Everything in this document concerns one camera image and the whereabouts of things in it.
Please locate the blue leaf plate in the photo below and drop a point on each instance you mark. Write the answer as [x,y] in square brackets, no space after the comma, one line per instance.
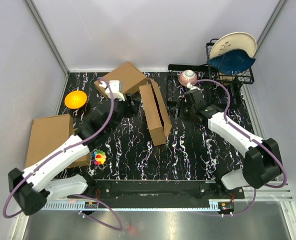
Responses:
[232,62]

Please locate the beige cup in rack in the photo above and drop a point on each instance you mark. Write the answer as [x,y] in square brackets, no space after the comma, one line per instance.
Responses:
[224,80]

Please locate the rainbow flower toy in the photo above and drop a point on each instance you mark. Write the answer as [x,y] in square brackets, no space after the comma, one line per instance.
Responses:
[99,157]

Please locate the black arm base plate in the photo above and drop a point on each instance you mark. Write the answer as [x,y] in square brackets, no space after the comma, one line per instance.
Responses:
[108,189]

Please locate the large cardboard box left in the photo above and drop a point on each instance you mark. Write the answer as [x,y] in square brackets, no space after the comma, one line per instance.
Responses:
[47,134]

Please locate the pink patterned bowl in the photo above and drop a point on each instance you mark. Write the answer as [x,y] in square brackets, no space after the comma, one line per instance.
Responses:
[187,76]

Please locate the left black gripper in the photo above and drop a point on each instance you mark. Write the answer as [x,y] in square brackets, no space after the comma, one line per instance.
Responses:
[133,107]

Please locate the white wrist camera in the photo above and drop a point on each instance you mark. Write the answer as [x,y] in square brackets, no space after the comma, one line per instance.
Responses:
[191,87]
[112,88]

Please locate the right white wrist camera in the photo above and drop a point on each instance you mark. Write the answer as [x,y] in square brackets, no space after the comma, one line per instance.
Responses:
[191,87]

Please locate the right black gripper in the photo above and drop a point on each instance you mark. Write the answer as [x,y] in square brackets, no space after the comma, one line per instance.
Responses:
[181,104]

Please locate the small cardboard box left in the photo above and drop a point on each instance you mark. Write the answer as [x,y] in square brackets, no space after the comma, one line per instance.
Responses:
[82,161]

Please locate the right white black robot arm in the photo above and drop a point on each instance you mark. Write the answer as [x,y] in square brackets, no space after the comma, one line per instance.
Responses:
[262,162]

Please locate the black wire dish rack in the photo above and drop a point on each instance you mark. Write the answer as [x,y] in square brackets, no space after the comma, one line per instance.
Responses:
[213,94]

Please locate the closed cardboard box back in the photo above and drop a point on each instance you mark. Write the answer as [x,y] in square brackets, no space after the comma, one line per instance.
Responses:
[130,77]

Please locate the orange bowl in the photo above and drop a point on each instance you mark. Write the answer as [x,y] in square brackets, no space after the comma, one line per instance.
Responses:
[75,99]

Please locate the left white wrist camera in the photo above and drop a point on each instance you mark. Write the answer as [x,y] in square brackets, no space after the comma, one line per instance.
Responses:
[112,88]

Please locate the cream floral plate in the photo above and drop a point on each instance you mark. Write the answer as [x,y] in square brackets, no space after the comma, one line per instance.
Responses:
[232,41]

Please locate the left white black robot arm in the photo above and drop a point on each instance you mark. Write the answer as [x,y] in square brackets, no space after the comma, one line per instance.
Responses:
[34,186]

